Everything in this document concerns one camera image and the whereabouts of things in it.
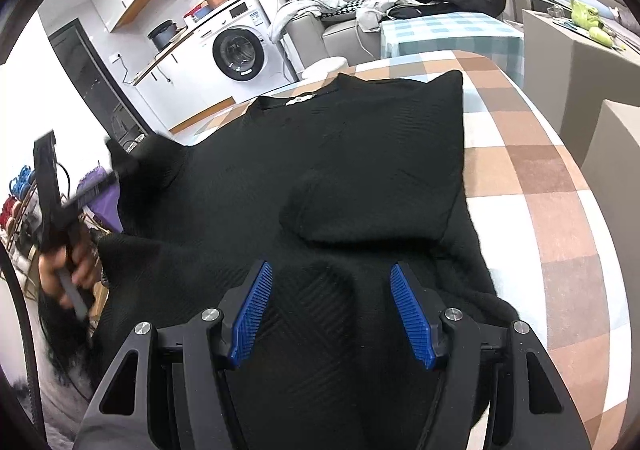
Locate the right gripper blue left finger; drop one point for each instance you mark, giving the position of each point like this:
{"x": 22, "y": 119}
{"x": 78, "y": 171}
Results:
{"x": 242, "y": 309}

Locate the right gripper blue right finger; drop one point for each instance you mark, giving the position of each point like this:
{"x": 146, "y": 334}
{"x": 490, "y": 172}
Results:
{"x": 420, "y": 311}

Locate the black knit sweater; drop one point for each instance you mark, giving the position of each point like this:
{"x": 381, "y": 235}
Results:
{"x": 332, "y": 191}

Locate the left hand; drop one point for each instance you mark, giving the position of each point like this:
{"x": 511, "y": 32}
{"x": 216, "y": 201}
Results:
{"x": 80, "y": 262}

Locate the shoe rack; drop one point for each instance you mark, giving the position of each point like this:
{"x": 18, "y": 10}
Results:
{"x": 23, "y": 228}

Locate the purple bag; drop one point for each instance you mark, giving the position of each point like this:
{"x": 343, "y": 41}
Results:
{"x": 105, "y": 206}

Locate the checkered table cloth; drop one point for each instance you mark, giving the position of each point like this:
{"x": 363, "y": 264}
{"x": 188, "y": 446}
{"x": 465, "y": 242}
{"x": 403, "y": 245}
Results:
{"x": 542, "y": 233}

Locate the white washing machine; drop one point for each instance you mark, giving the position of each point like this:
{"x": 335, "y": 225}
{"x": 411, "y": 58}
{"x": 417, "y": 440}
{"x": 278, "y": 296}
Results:
{"x": 238, "y": 51}

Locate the white round stool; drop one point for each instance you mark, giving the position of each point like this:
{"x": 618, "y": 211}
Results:
{"x": 324, "y": 67}

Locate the grey sofa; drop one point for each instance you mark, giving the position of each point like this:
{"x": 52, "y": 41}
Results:
{"x": 333, "y": 34}

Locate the grey blanket on sofa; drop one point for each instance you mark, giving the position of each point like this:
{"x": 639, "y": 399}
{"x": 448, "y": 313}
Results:
{"x": 294, "y": 8}

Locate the green toy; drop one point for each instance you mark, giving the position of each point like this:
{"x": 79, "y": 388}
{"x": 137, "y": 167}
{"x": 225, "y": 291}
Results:
{"x": 588, "y": 18}

